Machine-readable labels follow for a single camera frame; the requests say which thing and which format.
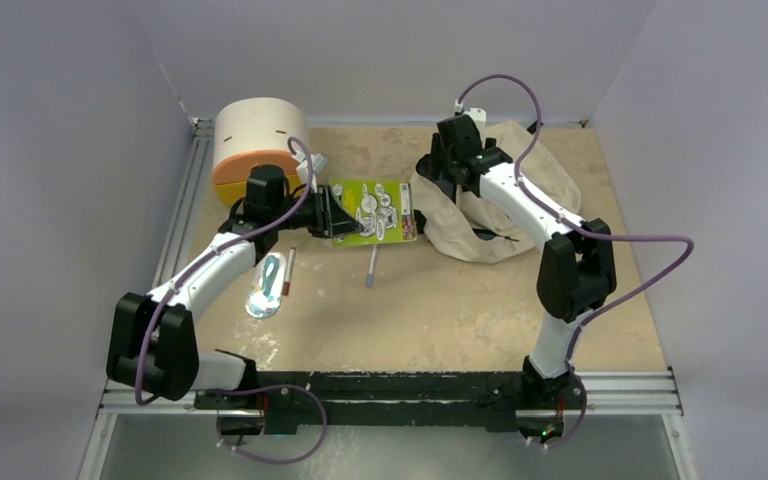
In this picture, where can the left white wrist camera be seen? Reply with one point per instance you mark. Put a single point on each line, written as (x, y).
(305, 167)

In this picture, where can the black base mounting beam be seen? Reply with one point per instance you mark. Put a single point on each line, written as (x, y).
(496, 401)

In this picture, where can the blister pack with blue scissors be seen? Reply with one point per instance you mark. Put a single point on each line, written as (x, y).
(266, 293)

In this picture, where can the beige canvas student backpack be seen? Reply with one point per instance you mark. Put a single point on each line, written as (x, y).
(519, 206)

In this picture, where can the purple grey marker pen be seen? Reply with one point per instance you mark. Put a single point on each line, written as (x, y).
(369, 282)

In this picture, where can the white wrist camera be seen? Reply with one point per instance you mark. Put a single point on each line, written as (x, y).
(477, 114)
(305, 167)

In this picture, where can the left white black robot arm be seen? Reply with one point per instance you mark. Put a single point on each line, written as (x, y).
(153, 346)

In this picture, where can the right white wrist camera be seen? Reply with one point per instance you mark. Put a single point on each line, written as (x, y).
(477, 114)

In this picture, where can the dark red marker pen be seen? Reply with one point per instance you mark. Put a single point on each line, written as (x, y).
(289, 271)

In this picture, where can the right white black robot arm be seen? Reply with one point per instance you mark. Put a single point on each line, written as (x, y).
(570, 287)

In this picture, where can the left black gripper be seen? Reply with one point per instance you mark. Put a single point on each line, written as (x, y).
(329, 220)

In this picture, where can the green illustrated book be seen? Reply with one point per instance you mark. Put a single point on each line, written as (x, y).
(382, 208)

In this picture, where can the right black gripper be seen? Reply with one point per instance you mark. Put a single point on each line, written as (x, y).
(437, 156)

